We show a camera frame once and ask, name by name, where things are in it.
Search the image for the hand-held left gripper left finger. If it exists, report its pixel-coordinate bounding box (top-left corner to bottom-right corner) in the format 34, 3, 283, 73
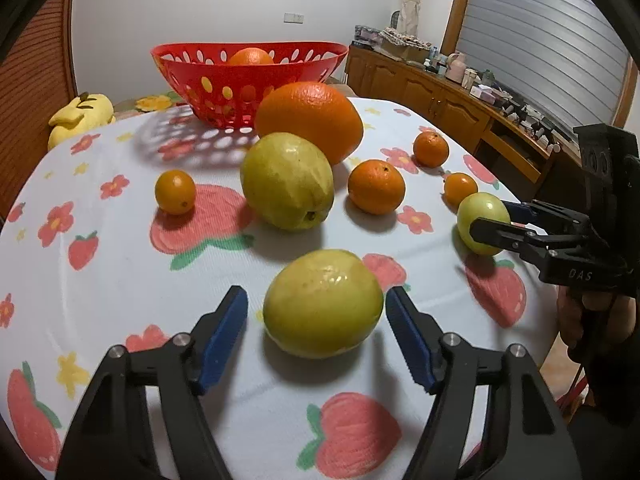
55, 285, 249, 480

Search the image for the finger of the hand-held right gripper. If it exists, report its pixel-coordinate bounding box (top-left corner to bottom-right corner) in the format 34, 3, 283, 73
469, 216, 556, 273
500, 199, 591, 241

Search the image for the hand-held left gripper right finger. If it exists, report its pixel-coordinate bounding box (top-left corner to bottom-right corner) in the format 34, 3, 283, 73
385, 286, 583, 480

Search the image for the small green fruit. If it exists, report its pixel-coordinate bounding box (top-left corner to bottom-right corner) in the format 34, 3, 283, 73
456, 192, 512, 256

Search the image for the small mandarin orange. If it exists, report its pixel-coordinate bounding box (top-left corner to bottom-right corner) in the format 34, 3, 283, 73
154, 169, 197, 216
413, 131, 450, 168
444, 172, 479, 208
348, 159, 406, 216

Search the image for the round green guava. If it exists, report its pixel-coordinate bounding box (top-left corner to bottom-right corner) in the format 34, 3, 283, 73
263, 249, 385, 359

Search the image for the elongated green guava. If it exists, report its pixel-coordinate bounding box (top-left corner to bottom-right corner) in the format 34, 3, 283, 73
240, 132, 335, 232

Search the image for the large orange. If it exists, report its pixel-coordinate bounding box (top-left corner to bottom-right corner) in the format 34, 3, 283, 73
255, 81, 364, 166

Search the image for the red plastic basket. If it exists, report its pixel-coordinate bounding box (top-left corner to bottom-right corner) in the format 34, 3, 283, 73
151, 41, 349, 130

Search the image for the person's right hand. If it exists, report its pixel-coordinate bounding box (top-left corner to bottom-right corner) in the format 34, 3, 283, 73
556, 287, 636, 361

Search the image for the clutter of small items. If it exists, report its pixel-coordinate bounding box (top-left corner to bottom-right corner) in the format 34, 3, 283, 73
462, 67, 568, 153

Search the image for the strawberry print tablecloth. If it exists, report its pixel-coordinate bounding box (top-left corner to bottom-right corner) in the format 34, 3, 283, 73
0, 95, 556, 480

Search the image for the wooden cabinet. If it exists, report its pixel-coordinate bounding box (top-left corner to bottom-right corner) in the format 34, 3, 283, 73
345, 44, 591, 211

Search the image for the grey window blind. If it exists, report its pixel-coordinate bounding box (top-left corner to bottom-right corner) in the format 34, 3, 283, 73
450, 0, 633, 126

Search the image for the cardboard box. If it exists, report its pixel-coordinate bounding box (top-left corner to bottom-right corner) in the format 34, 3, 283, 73
380, 29, 432, 61

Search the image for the yellow plush toy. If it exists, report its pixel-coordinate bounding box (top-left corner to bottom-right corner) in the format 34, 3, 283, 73
47, 91, 117, 151

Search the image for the medium orange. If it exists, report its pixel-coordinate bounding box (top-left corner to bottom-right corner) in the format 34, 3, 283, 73
229, 47, 275, 66

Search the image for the wooden slatted door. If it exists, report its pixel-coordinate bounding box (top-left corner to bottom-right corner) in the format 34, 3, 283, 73
0, 0, 78, 221

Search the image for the wooden window frame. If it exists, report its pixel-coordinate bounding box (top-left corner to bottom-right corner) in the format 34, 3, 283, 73
441, 0, 640, 128

